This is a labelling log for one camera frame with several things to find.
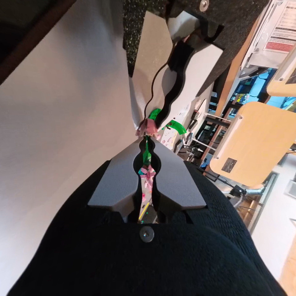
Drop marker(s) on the pile of pink lego pieces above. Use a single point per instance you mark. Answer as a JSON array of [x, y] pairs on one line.
[[148, 177]]

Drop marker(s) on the silver flexible duct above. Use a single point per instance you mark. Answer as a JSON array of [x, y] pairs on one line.
[[254, 190]]

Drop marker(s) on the white box with printed label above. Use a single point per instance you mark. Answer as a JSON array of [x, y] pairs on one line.
[[272, 30]]

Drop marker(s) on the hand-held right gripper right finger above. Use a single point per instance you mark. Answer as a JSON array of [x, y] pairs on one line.
[[178, 185]]

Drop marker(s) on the green lego stem with leaves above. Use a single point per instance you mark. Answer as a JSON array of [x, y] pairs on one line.
[[178, 127]]

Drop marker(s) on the pink lego flower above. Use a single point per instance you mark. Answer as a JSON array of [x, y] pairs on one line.
[[149, 128]]

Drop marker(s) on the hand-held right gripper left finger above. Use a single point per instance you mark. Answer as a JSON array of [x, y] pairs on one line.
[[111, 185]]

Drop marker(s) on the lego instruction booklet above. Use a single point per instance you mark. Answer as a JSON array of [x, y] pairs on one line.
[[168, 138]]

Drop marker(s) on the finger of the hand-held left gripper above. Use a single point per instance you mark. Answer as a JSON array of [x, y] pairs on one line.
[[152, 46], [198, 71]]

